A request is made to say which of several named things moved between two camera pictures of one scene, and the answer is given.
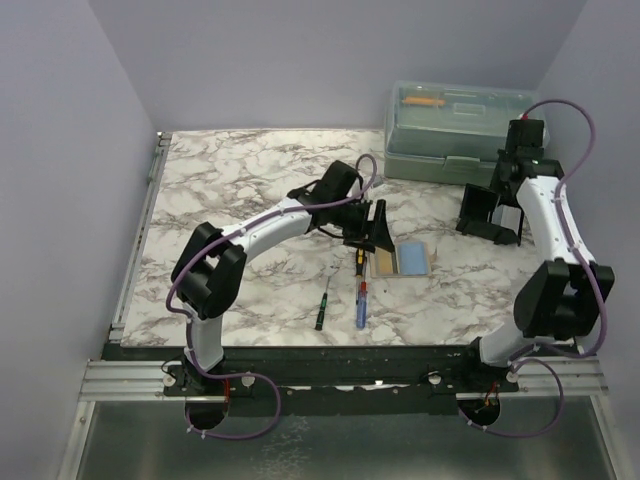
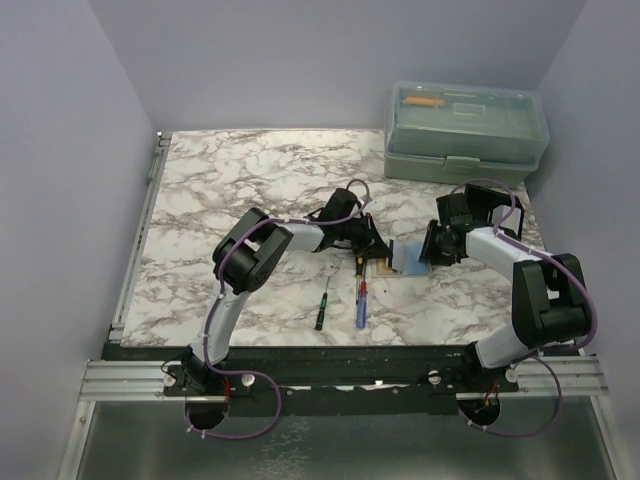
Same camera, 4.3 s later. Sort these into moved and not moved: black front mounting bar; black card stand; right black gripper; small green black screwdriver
Moved: right black gripper
Not moved: small green black screwdriver; black card stand; black front mounting bar
